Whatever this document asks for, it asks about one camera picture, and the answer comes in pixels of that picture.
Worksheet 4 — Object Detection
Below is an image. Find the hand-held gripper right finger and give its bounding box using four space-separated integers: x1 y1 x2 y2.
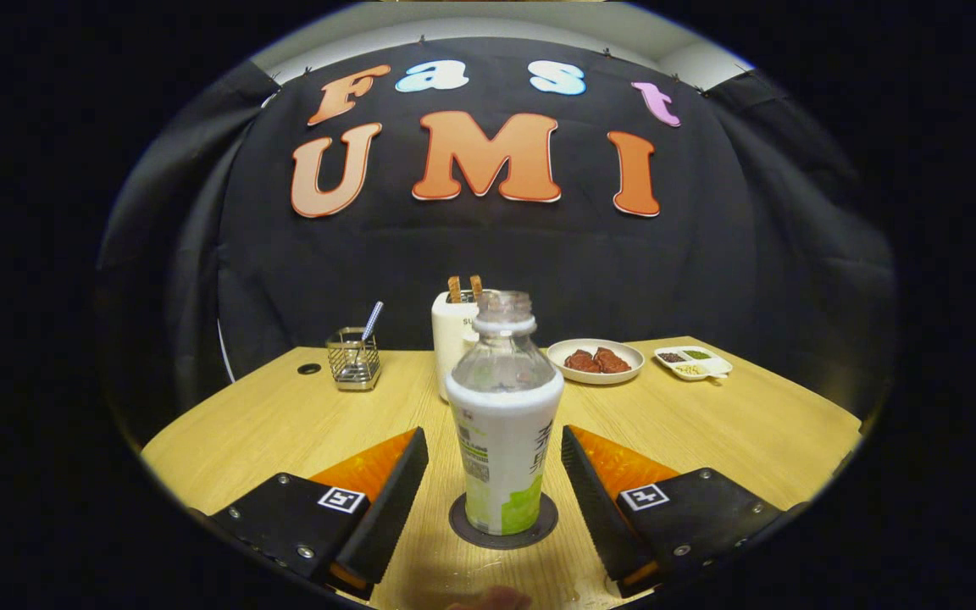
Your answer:
560 424 811 599

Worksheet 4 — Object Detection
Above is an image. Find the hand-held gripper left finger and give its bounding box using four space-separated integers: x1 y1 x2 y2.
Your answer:
208 426 430 601

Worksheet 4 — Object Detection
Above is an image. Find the dark brown round coaster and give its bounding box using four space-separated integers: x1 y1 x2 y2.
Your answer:
448 491 559 551

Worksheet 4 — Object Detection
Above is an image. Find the clear juice bottle white label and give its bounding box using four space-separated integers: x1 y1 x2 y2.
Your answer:
444 290 566 536

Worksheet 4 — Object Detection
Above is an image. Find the white round plate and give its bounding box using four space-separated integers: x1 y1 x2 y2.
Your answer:
546 338 646 386

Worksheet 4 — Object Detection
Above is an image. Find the wooden table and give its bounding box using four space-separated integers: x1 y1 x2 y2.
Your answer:
139 336 866 610

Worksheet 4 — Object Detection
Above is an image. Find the white toaster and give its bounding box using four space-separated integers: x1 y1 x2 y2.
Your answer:
431 291 489 403

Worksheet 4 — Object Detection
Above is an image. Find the white divided dish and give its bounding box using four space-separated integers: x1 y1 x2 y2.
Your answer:
653 346 734 382

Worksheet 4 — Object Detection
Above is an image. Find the metal spoon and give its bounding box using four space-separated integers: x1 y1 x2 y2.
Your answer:
352 301 385 374

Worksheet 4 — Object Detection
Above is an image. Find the wire mesh utensil holder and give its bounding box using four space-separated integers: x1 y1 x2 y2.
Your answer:
325 327 382 391

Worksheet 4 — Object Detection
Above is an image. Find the thin white cable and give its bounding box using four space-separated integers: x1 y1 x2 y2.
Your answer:
217 318 236 384

